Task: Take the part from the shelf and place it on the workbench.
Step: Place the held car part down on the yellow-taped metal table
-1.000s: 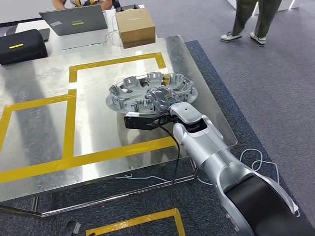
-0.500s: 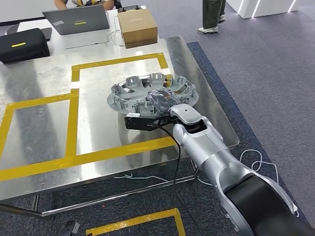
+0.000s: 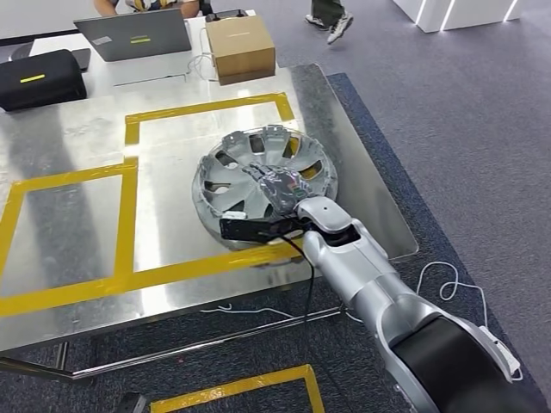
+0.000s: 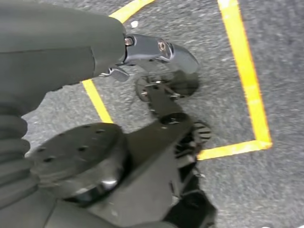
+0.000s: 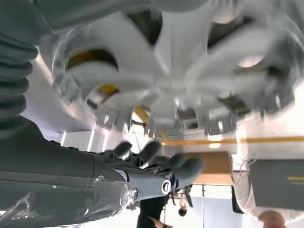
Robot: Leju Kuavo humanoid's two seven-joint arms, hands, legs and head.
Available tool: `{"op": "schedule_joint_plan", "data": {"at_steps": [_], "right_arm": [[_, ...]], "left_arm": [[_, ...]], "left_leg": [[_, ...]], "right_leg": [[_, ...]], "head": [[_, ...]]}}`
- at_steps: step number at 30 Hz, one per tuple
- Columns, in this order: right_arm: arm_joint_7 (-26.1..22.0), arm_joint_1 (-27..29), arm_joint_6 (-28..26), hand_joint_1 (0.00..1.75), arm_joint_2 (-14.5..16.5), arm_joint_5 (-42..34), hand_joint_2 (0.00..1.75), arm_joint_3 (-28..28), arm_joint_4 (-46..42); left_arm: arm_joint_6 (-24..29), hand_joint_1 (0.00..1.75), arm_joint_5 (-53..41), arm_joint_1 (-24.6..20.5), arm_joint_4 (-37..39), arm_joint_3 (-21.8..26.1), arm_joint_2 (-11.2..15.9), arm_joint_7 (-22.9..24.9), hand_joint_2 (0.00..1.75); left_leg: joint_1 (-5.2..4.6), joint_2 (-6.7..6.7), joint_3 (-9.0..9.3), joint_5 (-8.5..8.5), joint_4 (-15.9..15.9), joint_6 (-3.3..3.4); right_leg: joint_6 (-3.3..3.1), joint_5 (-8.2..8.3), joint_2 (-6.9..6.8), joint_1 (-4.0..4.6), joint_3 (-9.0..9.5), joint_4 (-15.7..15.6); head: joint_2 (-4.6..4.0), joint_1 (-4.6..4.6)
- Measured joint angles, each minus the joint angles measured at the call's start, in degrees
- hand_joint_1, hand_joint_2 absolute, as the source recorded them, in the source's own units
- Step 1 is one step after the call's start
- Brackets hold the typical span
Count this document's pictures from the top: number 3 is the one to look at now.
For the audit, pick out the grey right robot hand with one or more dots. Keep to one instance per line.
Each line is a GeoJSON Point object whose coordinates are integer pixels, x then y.
{"type": "Point", "coordinates": [281, 188]}

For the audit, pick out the grey plastic wheel cover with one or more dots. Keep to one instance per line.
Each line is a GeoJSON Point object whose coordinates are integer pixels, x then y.
{"type": "Point", "coordinates": [223, 171]}

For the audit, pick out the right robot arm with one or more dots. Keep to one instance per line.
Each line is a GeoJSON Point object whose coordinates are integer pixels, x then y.
{"type": "Point", "coordinates": [366, 273]}

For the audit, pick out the stainless steel workbench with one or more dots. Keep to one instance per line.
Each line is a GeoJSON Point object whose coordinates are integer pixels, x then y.
{"type": "Point", "coordinates": [366, 188]}

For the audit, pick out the cardboard box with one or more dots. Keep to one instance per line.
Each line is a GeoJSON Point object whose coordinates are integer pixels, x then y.
{"type": "Point", "coordinates": [241, 48]}

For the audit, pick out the walking person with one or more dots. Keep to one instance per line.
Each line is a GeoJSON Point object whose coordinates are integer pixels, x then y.
{"type": "Point", "coordinates": [340, 23]}

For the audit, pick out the black device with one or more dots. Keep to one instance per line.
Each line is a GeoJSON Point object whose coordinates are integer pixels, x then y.
{"type": "Point", "coordinates": [226, 13]}

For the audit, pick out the yellow floor tape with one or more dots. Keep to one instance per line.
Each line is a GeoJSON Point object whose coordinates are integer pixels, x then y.
{"type": "Point", "coordinates": [232, 387]}

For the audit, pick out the grey laptop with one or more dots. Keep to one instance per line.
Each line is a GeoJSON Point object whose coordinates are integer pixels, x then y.
{"type": "Point", "coordinates": [133, 34]}

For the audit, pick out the white desk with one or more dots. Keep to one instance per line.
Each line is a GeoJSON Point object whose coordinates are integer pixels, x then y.
{"type": "Point", "coordinates": [99, 74]}

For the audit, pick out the white floor plinth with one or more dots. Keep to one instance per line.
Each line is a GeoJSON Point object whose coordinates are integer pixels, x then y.
{"type": "Point", "coordinates": [460, 14]}

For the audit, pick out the person at laptop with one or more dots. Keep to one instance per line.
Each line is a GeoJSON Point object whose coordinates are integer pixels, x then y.
{"type": "Point", "coordinates": [105, 6]}

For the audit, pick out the white power strip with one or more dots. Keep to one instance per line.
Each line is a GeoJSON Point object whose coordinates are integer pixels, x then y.
{"type": "Point", "coordinates": [503, 350]}

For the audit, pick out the black zip case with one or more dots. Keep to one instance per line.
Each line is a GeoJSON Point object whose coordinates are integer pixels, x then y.
{"type": "Point", "coordinates": [41, 80]}

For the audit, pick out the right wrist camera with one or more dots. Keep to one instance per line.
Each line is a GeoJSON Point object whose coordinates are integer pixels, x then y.
{"type": "Point", "coordinates": [250, 228]}

